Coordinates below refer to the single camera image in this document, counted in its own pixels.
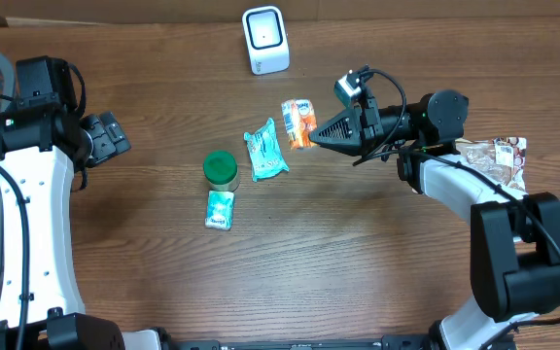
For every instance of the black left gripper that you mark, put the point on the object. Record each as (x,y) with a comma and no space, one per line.
(110,135)

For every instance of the white barcode scanner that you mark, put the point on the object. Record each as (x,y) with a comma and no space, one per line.
(266,40)

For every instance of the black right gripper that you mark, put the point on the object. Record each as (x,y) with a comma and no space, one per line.
(358,123)

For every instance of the teal tissue pack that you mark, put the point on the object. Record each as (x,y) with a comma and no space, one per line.
(264,152)

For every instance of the blue Kleenex tissue pack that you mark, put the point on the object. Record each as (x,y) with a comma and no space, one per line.
(219,210)

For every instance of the orange white tissue pack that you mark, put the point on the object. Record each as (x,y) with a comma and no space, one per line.
(300,120)

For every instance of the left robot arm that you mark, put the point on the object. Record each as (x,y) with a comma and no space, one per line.
(46,137)

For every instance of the green lid jar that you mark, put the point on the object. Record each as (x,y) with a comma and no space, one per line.
(221,171)

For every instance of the beige plastic pouch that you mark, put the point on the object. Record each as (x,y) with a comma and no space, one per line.
(503,158)

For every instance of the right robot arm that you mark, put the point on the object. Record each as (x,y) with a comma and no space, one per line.
(515,236)

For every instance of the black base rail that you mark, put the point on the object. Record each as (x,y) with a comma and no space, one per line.
(386,342)

